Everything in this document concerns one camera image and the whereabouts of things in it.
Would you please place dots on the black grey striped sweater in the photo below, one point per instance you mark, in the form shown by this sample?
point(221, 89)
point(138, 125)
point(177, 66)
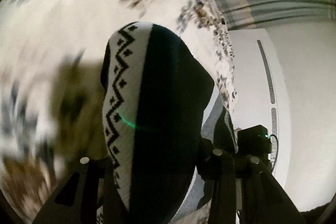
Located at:
point(155, 95)

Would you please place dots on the floral bed cover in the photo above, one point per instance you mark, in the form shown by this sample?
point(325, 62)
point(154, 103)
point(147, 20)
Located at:
point(51, 96)

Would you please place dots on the white bed headboard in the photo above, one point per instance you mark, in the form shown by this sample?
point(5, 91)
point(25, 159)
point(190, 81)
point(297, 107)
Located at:
point(262, 99)

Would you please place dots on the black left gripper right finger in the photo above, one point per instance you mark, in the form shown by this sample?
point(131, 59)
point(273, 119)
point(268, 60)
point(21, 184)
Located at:
point(243, 189)

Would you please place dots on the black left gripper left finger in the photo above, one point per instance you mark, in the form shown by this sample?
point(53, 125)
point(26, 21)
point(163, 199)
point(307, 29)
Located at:
point(78, 197)

